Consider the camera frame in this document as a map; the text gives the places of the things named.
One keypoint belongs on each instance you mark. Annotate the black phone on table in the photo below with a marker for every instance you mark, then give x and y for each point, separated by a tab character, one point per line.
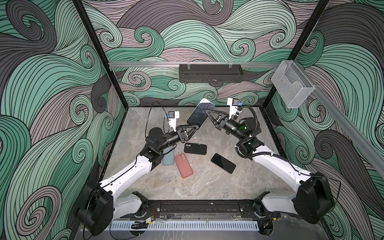
223	163

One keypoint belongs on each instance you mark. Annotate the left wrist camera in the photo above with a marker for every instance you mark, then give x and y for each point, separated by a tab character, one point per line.
172	117

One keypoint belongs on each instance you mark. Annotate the black phone case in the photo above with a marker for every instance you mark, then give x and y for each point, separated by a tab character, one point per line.
196	149

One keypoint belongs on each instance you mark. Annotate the white slotted cable duct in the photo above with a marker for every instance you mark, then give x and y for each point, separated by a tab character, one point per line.
198	225

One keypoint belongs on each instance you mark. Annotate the right black corner post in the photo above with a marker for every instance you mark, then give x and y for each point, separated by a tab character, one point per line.
310	25

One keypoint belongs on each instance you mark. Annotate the clear plastic wall bin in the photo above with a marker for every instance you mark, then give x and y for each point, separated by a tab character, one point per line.
292	83

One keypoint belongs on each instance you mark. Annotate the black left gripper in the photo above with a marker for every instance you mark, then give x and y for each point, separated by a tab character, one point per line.
183	138

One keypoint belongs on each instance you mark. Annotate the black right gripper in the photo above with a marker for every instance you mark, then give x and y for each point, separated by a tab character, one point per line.
223	120

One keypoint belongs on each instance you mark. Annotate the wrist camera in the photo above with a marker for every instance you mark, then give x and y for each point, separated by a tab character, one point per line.
172	117
234	104

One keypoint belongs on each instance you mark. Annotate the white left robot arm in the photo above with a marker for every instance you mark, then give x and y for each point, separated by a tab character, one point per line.
97	204

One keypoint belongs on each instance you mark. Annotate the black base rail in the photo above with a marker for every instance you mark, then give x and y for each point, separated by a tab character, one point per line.
242	208

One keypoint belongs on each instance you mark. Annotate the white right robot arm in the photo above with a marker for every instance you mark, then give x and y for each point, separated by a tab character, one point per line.
313	197

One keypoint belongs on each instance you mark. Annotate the black wall tray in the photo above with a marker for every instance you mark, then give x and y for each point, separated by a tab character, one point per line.
210	73

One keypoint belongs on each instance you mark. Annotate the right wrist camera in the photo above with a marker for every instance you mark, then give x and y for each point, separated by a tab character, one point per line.
234	104

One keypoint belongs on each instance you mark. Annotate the light blue phone case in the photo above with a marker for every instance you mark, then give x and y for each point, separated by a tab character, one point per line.
169	157

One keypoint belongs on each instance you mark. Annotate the black screen silver phone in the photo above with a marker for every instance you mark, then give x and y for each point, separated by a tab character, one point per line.
199	115

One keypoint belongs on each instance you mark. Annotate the black corner frame post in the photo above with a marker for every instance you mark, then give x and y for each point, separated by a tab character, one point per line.
95	41

